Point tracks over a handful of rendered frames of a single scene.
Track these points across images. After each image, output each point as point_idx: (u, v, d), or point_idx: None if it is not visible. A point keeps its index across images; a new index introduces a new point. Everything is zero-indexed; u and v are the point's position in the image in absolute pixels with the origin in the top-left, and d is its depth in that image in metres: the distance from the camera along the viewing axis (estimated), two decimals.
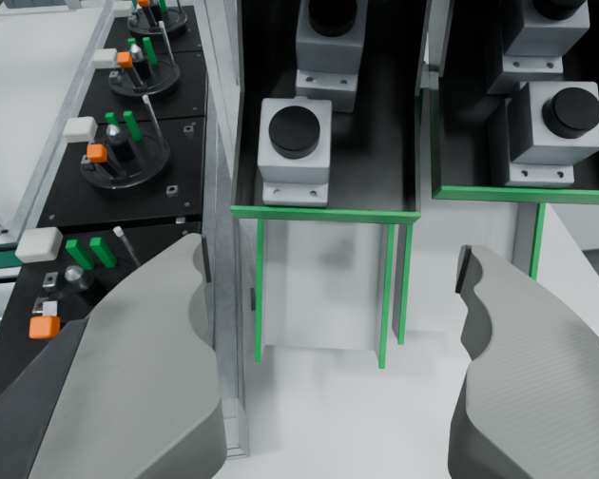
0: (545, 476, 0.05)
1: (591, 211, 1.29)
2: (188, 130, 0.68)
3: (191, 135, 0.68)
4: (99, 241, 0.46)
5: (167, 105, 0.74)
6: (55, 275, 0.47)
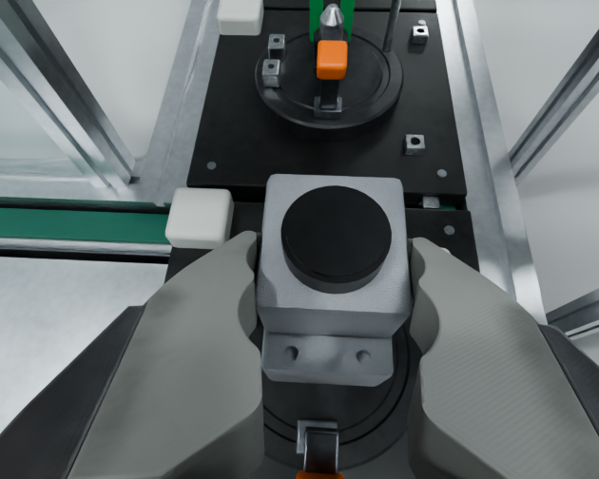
0: (500, 462, 0.05)
1: None
2: (422, 33, 0.40)
3: (423, 43, 0.40)
4: None
5: None
6: None
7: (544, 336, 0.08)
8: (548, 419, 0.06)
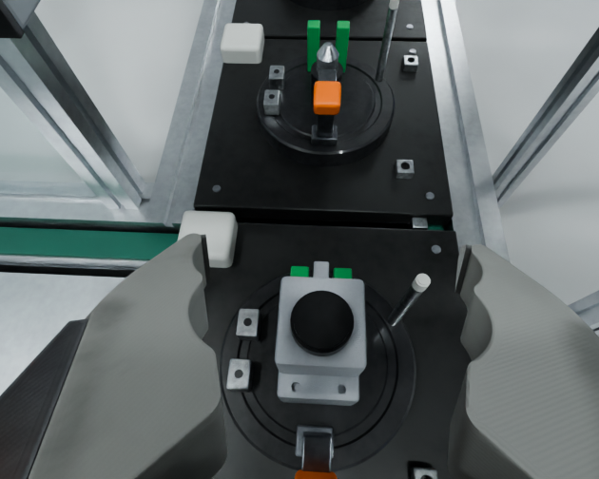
0: (545, 476, 0.05)
1: None
2: (413, 63, 0.42)
3: (414, 71, 0.43)
4: (350, 277, 0.25)
5: (365, 16, 0.48)
6: (256, 316, 0.27)
7: None
8: None
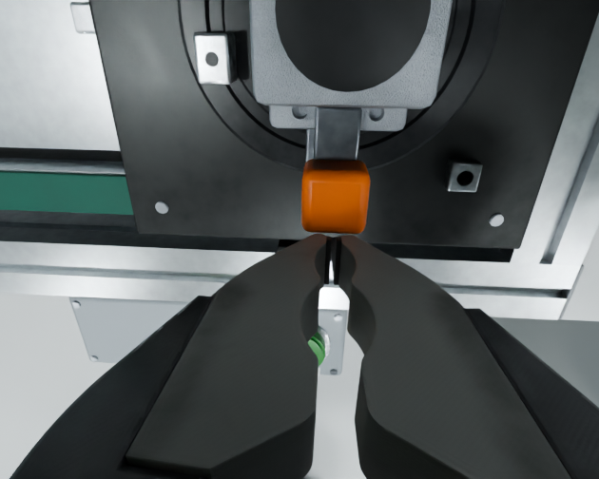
0: (447, 454, 0.06)
1: None
2: None
3: None
4: None
5: None
6: None
7: (471, 319, 0.08)
8: (483, 402, 0.06)
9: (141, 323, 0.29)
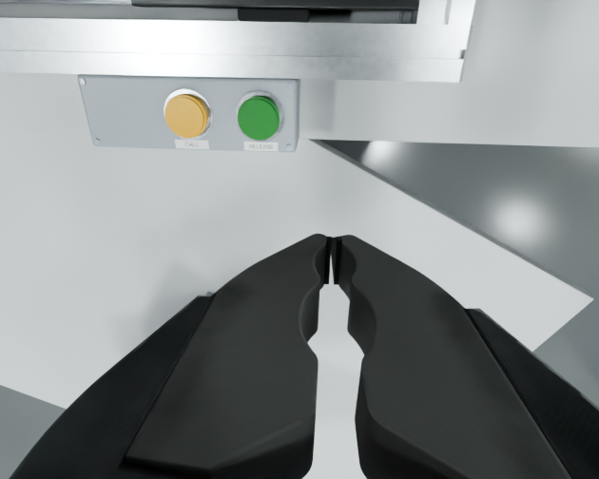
0: (447, 453, 0.06)
1: None
2: None
3: None
4: None
5: None
6: None
7: (471, 319, 0.08)
8: (483, 401, 0.06)
9: (134, 101, 0.37)
